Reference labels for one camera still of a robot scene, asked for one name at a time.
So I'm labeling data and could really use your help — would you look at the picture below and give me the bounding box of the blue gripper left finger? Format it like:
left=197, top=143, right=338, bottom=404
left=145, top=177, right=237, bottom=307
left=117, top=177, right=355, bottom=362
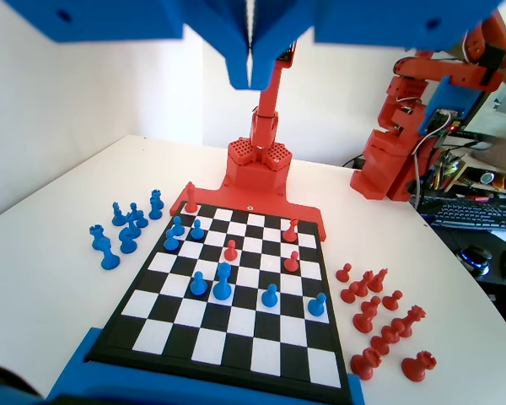
left=168, top=0, right=251, bottom=90

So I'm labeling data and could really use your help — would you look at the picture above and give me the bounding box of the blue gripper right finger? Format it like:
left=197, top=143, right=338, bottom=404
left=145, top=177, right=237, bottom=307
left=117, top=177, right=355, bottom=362
left=252, top=0, right=338, bottom=90

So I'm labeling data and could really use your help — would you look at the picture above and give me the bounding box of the red leader arm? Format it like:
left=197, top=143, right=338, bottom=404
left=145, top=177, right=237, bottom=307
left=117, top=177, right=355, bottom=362
left=348, top=10, right=506, bottom=203

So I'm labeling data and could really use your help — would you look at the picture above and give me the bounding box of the blue chess king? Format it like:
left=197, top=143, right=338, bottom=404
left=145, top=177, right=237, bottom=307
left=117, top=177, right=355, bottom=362
left=212, top=261, right=233, bottom=302

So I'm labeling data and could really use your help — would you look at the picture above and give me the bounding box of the red piece board corner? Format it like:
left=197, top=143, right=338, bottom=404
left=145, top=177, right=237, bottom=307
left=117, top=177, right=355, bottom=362
left=184, top=181, right=198, bottom=213

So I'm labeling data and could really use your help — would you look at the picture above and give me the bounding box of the blue chess knight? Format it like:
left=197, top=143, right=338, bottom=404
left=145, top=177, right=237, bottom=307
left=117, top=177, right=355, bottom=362
left=118, top=226, right=138, bottom=254

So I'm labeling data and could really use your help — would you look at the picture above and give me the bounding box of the red chess queen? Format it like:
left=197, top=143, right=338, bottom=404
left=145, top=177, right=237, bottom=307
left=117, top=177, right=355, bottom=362
left=391, top=305, right=427, bottom=338

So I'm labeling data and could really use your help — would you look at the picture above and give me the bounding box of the red chess rook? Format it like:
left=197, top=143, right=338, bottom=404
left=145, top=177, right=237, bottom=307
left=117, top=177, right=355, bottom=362
left=401, top=350, right=439, bottom=383

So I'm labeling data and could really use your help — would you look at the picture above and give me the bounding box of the person's hand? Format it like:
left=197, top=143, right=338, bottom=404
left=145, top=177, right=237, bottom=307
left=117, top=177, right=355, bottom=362
left=470, top=133, right=506, bottom=175

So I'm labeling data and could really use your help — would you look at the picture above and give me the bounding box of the wooden desk shelf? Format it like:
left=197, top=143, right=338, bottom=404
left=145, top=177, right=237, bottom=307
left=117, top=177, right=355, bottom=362
left=446, top=152, right=506, bottom=194

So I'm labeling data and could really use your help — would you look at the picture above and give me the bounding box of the black computer monitor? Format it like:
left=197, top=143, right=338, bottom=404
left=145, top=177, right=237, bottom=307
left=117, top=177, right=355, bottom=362
left=463, top=79, right=506, bottom=143

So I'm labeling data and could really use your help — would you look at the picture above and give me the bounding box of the black computer keyboard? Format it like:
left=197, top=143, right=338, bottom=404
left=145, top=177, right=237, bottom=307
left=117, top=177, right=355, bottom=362
left=429, top=200, right=506, bottom=232

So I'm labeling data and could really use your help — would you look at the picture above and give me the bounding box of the black computer mouse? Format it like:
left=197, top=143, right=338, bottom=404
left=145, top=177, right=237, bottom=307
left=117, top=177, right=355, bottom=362
left=459, top=244, right=494, bottom=278

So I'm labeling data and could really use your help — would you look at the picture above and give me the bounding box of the black and white chessboard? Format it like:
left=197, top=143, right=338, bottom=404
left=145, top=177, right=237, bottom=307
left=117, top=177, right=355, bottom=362
left=86, top=201, right=353, bottom=402

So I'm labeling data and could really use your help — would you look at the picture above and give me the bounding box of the red robot base plate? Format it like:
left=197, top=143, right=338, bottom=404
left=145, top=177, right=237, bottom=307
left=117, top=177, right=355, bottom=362
left=169, top=183, right=328, bottom=241

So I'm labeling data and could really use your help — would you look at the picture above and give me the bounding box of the grey cable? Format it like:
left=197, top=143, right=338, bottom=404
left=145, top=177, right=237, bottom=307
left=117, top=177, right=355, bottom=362
left=411, top=126, right=446, bottom=203

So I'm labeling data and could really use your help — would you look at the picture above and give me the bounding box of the colourful wire bundle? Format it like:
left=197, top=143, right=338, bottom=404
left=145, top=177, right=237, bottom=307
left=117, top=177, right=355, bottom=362
left=429, top=150, right=465, bottom=191

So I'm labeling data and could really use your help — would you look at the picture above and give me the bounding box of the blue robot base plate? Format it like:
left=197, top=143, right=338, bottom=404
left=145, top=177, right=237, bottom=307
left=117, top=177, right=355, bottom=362
left=46, top=327, right=366, bottom=405

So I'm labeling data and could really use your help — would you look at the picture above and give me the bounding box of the dark blurred cable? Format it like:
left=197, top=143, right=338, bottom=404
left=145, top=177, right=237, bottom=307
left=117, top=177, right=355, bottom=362
left=0, top=360, right=43, bottom=405

